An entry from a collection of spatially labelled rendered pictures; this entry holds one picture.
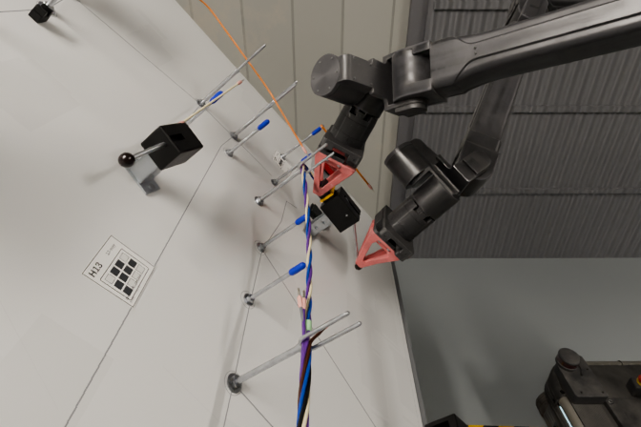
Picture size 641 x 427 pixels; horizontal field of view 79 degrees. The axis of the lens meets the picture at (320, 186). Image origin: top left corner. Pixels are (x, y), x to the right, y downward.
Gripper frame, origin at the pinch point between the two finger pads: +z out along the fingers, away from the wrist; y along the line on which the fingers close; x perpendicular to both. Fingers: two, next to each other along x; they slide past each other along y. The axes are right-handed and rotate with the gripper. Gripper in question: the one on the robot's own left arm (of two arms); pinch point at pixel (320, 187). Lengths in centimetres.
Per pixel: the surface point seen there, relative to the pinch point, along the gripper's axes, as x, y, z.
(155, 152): -16.8, 26.0, -5.4
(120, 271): -12.8, 34.2, 1.9
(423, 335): 79, -92, 79
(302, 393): 4.9, 38.6, 0.1
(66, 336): -12.0, 41.3, 2.4
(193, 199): -13.4, 19.4, 1.5
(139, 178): -17.9, 24.8, -1.1
